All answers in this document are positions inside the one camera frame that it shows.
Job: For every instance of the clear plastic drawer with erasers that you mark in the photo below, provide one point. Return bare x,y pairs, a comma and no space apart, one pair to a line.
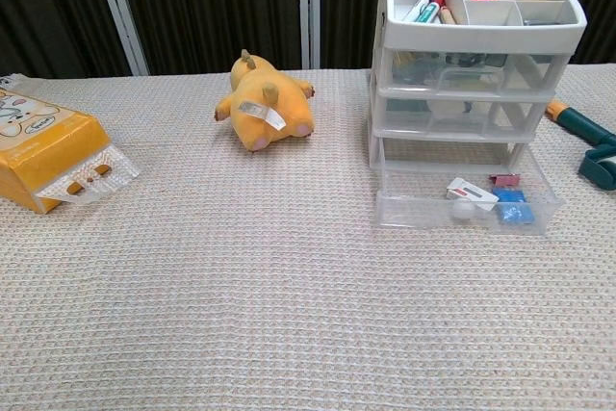
409,216

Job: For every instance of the white desk drawer organizer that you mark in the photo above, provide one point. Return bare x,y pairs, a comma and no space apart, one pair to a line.
481,35

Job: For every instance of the yellow plush toy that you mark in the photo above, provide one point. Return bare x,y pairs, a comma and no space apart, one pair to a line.
269,108

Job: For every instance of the beige woven tablecloth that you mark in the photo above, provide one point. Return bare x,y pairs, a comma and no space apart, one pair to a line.
289,286

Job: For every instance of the white ball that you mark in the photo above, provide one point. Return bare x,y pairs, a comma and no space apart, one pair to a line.
463,213

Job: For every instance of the white card box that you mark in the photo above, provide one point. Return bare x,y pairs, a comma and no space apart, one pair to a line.
474,193

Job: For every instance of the blue packet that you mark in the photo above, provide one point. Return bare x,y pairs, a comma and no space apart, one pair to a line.
509,196
516,214

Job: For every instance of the blue capped whiteboard marker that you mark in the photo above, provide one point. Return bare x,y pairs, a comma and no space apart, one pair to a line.
415,9

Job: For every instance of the red capped green marker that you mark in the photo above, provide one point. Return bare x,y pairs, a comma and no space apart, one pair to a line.
429,12

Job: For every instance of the yellow corgi print tissue pack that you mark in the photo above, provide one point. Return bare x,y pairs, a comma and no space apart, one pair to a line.
48,161

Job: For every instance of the teal lint roller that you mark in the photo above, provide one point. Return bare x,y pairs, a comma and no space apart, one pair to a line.
589,129

